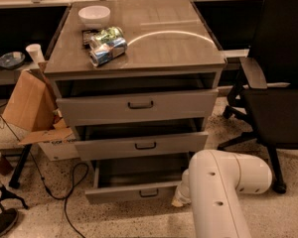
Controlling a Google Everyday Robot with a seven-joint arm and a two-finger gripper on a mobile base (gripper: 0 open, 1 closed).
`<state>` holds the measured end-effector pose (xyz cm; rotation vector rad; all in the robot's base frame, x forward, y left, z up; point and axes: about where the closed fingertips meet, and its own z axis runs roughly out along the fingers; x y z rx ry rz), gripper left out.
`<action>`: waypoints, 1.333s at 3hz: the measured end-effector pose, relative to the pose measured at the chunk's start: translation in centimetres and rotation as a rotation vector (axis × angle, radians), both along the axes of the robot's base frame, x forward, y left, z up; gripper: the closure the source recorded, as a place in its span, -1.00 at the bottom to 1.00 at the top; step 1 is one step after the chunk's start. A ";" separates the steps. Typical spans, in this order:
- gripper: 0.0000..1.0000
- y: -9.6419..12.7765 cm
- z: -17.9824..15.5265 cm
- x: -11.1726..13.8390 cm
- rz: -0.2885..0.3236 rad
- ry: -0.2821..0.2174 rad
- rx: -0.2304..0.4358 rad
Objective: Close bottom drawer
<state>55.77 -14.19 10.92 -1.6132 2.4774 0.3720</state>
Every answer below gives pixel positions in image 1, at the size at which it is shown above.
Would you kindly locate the grey drawer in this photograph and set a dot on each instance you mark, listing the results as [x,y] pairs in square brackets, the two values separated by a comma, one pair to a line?
[111,141]
[139,99]
[137,178]

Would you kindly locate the brown cup on floor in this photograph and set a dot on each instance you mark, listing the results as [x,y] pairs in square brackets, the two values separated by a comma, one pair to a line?
[5,166]

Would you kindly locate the white bowl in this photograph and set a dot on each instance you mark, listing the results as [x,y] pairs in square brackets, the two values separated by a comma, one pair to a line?
[95,17]

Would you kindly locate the brown cardboard box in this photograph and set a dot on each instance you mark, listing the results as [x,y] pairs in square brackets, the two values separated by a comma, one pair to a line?
[31,107]

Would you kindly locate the grey bottom drawer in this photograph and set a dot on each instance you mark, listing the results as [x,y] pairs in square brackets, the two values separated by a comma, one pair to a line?
[137,178]

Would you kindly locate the grey middle drawer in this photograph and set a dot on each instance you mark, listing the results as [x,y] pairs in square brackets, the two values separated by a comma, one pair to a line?
[111,141]

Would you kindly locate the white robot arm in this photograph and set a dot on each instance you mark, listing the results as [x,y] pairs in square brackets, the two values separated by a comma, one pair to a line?
[211,185]

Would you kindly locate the white paper cup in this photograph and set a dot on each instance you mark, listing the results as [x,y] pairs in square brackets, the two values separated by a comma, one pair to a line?
[35,52]

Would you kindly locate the black table leg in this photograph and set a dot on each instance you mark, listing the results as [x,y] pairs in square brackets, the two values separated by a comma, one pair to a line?
[14,181]

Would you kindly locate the grey top drawer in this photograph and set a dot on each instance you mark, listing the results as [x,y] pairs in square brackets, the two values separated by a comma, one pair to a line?
[139,99]

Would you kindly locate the small dark box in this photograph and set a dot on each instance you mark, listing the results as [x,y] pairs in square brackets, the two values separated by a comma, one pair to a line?
[86,35]

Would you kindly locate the black office chair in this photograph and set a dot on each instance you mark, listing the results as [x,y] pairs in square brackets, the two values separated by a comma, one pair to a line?
[265,92]

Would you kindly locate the dark blue plate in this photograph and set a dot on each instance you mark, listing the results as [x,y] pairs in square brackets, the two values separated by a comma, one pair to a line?
[12,60]

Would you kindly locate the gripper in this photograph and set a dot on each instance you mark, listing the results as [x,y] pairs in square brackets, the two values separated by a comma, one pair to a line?
[183,192]

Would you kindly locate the grey drawer cabinet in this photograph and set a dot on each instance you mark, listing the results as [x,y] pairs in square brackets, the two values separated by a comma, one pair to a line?
[164,38]

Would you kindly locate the black stand with base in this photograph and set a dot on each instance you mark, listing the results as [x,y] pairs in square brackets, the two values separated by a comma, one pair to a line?
[8,217]

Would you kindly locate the white printed carton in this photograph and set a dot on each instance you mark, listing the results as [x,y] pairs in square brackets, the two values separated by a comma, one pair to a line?
[58,150]

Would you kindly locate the blue silver can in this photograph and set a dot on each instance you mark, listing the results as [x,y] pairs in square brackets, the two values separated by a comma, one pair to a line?
[107,51]

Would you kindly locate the green crushed can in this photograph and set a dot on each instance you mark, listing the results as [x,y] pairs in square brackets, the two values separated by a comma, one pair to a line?
[104,36]

